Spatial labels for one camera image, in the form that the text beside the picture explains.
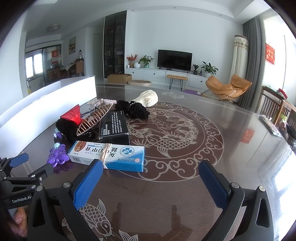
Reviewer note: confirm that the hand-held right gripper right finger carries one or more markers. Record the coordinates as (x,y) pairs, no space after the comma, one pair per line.
(215,185)

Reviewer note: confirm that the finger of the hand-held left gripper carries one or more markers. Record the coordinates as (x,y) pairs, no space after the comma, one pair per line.
(41,172)
(19,160)

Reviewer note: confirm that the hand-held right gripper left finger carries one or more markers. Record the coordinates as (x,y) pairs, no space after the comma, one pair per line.
(87,183)

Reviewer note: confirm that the white storage box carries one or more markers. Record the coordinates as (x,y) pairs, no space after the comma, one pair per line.
(46,102)

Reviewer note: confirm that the red snack packet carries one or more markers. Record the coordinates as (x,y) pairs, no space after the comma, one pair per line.
(71,114)

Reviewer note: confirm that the rhinestone bow hair clip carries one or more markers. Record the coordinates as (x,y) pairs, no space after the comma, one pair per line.
(104,101)

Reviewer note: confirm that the white knitted hat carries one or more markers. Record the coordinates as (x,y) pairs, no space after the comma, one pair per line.
(148,97)

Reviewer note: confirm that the person's left hand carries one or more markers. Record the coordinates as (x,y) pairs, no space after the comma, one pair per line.
(20,219)

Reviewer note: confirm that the purple octopus toy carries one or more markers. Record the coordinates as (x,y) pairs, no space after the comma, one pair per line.
(56,156)

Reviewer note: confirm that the small purple toy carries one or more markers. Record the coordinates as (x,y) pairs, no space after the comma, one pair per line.
(59,136)

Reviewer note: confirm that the black velvet scrunchie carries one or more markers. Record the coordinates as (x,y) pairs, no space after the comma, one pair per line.
(67,132)

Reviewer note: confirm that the black cardboard box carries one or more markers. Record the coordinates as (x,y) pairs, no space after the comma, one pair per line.
(113,127)

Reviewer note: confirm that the gold hair claw clip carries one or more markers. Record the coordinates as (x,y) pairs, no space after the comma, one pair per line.
(92,119)

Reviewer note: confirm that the black pearl scrunchie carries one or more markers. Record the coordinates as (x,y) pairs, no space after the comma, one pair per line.
(136,111)

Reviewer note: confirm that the purple floor mat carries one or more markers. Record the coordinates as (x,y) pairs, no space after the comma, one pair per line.
(192,92)

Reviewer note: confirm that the orange lounge chair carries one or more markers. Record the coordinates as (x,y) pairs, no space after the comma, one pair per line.
(222,89)

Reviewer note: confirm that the wooden slatted chair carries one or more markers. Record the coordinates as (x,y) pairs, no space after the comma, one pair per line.
(275,104)

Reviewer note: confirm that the wooden dining chair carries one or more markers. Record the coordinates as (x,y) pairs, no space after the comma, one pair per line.
(80,67)

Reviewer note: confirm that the beige oval cat scratcher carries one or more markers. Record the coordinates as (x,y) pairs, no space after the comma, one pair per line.
(140,83)

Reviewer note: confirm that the wooden bench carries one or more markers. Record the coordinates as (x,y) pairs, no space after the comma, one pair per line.
(177,77)

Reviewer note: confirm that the leafy potted plant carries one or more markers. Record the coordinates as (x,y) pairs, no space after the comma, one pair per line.
(209,69)

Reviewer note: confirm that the small potted plant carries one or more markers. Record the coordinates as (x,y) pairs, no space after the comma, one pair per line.
(195,69)

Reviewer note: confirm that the white television cabinet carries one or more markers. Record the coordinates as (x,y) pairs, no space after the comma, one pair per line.
(152,75)

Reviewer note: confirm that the grey curtain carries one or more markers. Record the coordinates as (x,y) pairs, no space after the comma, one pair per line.
(252,64)

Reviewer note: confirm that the white round vase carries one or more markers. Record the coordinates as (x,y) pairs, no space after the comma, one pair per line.
(137,65)

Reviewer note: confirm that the covered standing air conditioner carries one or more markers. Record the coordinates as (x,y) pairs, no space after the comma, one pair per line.
(240,58)

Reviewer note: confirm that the red flower vase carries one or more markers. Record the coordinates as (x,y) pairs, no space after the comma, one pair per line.
(131,59)

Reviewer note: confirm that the black television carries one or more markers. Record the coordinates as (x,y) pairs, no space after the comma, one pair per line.
(175,59)

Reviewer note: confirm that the green potted plant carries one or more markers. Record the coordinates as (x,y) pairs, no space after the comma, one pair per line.
(146,60)

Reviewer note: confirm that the round ceiling light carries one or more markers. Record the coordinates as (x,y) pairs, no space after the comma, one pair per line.
(54,28)

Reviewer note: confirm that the dark glass display cabinet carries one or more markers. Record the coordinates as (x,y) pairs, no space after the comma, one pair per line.
(115,44)

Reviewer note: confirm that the red window decoration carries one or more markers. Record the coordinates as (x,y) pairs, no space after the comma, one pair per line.
(270,53)

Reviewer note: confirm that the wall painting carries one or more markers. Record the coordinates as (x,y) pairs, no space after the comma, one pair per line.
(72,45)

